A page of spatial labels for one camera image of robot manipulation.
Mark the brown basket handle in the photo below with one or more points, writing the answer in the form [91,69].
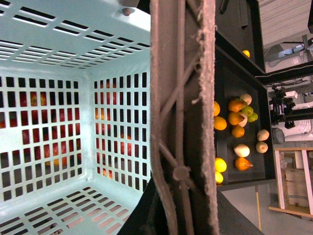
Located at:
[182,50]

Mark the light blue plastic basket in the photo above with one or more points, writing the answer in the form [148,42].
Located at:
[74,115]

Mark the black fruit display tray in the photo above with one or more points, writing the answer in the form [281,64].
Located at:
[248,159]

